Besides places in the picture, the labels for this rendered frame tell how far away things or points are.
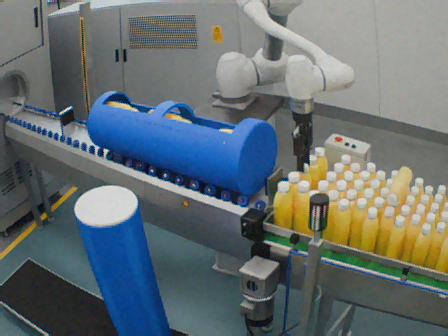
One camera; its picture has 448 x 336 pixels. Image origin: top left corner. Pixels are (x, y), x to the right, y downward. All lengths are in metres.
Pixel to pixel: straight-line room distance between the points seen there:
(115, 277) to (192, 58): 2.20
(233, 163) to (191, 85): 2.04
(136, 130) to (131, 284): 0.66
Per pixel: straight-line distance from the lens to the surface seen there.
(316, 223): 1.57
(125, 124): 2.33
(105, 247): 1.99
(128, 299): 2.17
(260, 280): 1.89
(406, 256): 1.84
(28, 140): 3.27
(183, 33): 3.87
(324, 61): 1.92
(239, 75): 2.64
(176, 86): 4.06
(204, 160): 2.07
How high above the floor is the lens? 2.10
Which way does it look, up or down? 29 degrees down
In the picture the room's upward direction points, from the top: 4 degrees counter-clockwise
